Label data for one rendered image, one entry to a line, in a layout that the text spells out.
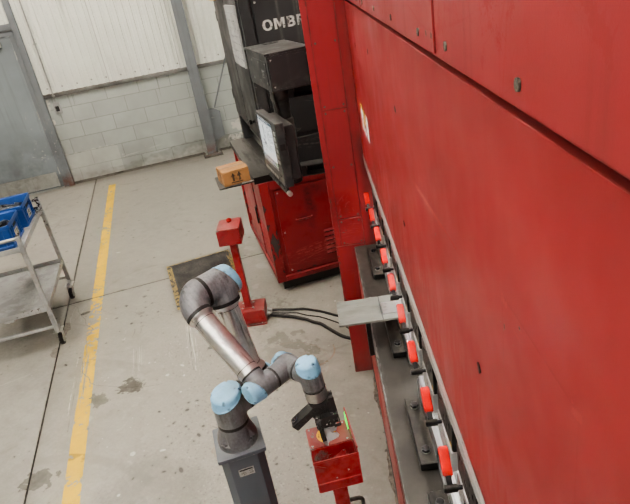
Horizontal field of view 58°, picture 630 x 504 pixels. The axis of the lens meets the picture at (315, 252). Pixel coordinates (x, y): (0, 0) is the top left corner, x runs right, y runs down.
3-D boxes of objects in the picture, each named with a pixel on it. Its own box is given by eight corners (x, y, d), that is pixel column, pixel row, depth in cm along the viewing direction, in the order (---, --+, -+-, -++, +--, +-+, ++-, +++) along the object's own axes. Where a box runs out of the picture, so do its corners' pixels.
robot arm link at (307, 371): (304, 349, 187) (322, 357, 181) (312, 375, 192) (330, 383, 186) (287, 363, 182) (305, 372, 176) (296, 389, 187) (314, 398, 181)
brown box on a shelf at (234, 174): (214, 179, 434) (211, 163, 429) (247, 171, 439) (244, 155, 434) (219, 190, 408) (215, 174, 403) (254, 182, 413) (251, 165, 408)
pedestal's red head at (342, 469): (310, 452, 218) (302, 417, 210) (350, 442, 219) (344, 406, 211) (319, 494, 200) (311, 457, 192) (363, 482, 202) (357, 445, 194)
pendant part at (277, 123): (266, 168, 353) (254, 110, 337) (284, 163, 355) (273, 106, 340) (285, 188, 314) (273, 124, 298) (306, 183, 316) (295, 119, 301)
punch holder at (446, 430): (438, 431, 149) (435, 382, 142) (471, 427, 149) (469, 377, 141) (452, 477, 136) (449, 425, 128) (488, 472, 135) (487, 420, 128)
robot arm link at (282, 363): (259, 362, 189) (281, 372, 181) (284, 345, 195) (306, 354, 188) (265, 381, 192) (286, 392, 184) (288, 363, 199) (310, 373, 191)
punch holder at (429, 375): (423, 381, 167) (419, 335, 160) (452, 377, 167) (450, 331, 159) (434, 417, 154) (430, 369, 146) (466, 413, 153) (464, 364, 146)
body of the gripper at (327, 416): (342, 427, 190) (334, 400, 185) (317, 435, 190) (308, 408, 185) (337, 412, 197) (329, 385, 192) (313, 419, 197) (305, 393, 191)
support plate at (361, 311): (336, 304, 247) (336, 302, 247) (397, 295, 246) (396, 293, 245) (339, 327, 231) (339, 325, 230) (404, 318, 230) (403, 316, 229)
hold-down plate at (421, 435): (404, 404, 202) (404, 398, 201) (420, 402, 202) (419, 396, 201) (421, 471, 176) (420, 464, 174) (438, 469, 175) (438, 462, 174)
